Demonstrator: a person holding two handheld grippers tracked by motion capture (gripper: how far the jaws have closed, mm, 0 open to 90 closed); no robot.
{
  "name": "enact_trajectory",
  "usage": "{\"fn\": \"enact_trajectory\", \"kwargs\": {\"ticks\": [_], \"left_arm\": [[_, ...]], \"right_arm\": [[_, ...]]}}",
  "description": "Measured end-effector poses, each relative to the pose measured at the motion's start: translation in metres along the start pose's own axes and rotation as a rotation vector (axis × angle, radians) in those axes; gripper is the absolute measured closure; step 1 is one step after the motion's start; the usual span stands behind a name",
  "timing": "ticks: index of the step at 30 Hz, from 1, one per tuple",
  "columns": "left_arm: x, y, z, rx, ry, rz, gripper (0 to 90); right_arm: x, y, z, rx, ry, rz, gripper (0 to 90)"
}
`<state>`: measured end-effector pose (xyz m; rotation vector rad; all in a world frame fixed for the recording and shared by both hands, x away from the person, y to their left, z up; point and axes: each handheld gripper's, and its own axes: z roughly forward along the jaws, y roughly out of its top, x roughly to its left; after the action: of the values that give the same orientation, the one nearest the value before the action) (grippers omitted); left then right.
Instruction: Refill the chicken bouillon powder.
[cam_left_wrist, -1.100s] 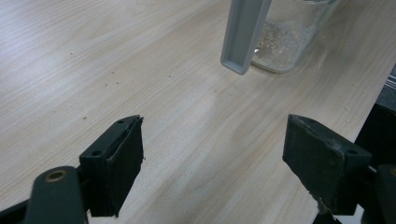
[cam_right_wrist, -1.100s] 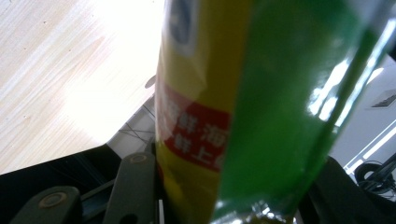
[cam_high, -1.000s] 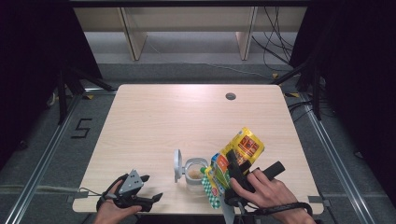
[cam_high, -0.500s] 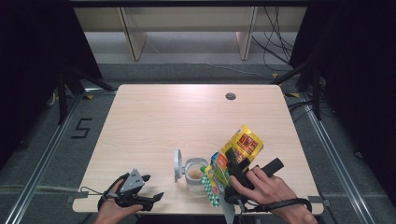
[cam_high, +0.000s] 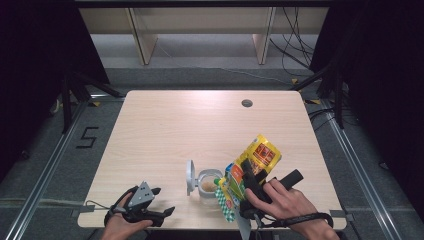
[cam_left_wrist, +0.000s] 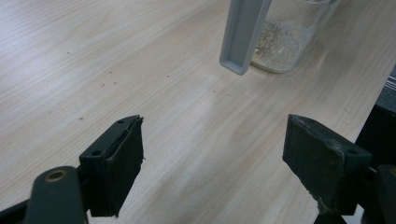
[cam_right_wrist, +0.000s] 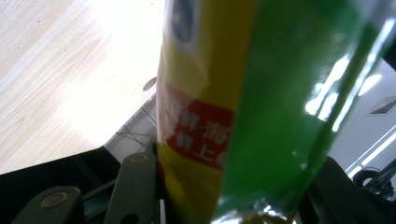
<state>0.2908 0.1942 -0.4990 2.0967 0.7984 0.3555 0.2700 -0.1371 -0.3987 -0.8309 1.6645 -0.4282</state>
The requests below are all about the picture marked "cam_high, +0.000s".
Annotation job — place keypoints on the grey table corner bracket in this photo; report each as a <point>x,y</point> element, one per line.
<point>343,216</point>
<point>85,210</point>

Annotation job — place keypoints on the yellow black floor tape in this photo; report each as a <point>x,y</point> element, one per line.
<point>294,81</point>
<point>313,101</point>
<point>95,104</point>

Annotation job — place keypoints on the dark curtain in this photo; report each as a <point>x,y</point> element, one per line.
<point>393,83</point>
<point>33,66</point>

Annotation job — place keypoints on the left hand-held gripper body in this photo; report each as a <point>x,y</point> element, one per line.
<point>141,196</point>

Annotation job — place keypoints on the black metal stand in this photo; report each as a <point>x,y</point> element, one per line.
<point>66,106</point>
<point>339,103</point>

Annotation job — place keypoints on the aluminium floor rail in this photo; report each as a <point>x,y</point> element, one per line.
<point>358,166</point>
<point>49,166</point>

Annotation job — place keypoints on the yellow pouch with green cap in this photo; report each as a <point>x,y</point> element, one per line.
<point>263,153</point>

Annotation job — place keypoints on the clear jar with white lid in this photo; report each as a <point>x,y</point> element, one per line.
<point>208,186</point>

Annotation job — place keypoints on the person's left hand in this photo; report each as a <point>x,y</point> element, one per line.
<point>116,230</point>

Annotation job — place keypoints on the black overhead frame bar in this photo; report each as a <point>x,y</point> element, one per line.
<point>200,3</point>

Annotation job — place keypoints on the beige desk with panel legs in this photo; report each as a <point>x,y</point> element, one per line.
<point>200,20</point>

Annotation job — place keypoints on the person's right hand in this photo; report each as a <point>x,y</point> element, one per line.
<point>286,205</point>

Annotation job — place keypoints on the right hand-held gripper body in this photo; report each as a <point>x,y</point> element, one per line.
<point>291,178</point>

